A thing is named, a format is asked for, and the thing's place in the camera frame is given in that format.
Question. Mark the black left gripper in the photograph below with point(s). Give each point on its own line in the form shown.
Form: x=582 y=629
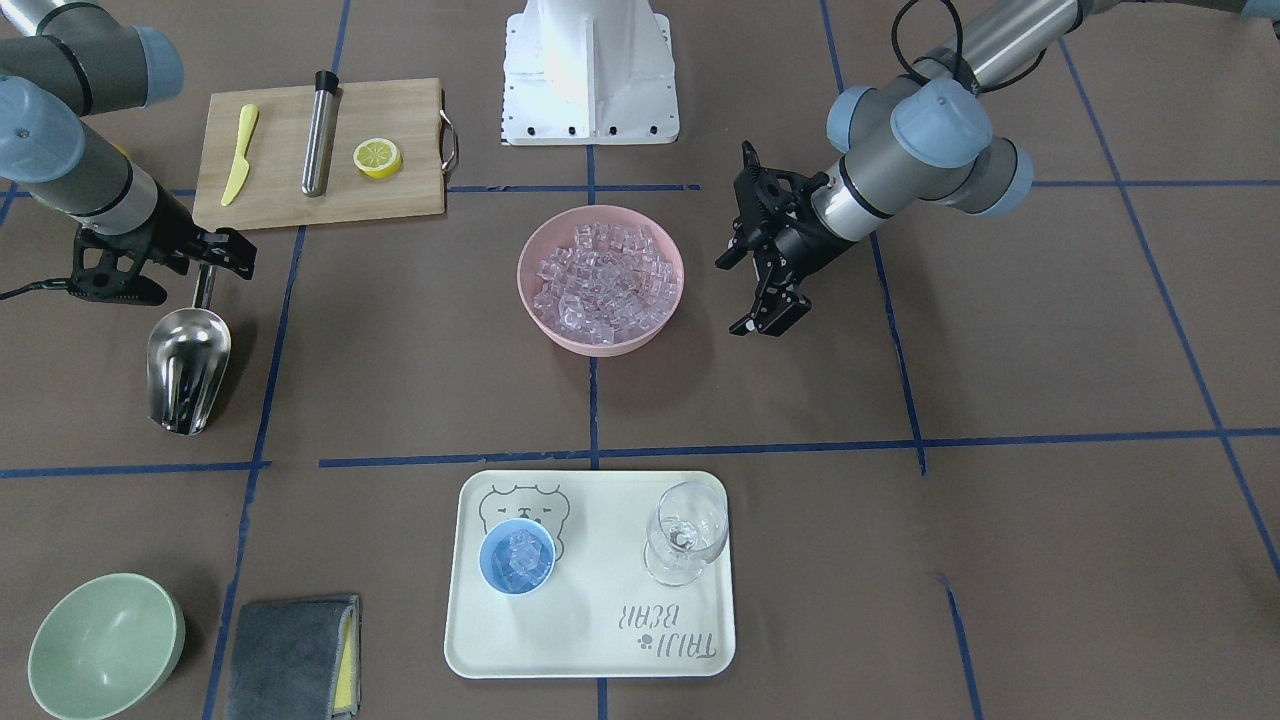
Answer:
x=800 y=242

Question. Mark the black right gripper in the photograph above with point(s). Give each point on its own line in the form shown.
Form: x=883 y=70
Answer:
x=176 y=231

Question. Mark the metal ice scoop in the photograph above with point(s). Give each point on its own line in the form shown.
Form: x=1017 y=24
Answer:
x=188 y=354

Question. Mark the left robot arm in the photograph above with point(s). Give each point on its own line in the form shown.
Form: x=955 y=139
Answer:
x=923 y=137

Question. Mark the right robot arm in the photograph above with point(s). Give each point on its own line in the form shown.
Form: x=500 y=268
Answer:
x=71 y=60

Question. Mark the pile of clear ice cubes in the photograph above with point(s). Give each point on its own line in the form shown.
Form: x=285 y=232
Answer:
x=604 y=284

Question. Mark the ice cubes in blue cup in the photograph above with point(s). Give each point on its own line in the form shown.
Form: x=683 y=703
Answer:
x=521 y=562

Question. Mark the light blue plastic cup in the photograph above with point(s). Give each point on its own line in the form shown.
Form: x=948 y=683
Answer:
x=502 y=530

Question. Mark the steel cylinder muddler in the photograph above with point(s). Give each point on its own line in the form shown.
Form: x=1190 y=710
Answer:
x=321 y=135

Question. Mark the yellow plastic knife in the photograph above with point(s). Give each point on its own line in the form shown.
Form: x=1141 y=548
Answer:
x=240 y=167

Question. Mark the pink bowl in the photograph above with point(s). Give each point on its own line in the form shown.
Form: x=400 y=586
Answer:
x=545 y=237

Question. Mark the half lemon slice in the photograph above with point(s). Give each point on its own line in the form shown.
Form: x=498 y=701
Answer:
x=377 y=158

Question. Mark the clear wine glass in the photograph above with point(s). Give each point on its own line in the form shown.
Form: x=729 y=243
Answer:
x=686 y=533

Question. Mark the wooden cutting board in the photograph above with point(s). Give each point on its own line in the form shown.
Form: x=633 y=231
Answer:
x=406 y=111

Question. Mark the cream bear tray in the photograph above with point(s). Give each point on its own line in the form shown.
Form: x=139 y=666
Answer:
x=601 y=612

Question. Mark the green bowl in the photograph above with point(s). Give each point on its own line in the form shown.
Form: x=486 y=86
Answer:
x=106 y=646

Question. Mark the grey folded cloth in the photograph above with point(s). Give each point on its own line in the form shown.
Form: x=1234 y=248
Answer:
x=297 y=659

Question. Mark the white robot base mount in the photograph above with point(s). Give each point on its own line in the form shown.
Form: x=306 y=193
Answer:
x=579 y=73

